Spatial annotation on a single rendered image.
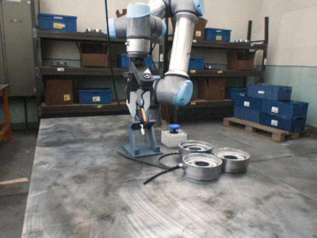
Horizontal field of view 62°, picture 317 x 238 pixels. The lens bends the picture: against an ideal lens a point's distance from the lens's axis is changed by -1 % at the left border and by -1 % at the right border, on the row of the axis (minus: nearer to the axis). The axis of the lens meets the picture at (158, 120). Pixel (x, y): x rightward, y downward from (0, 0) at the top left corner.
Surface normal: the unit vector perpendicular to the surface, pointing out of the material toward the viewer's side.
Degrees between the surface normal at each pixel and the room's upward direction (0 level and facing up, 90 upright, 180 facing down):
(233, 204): 0
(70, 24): 90
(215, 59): 90
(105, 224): 0
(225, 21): 90
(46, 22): 90
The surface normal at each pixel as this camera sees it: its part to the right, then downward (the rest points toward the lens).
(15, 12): 0.37, 0.21
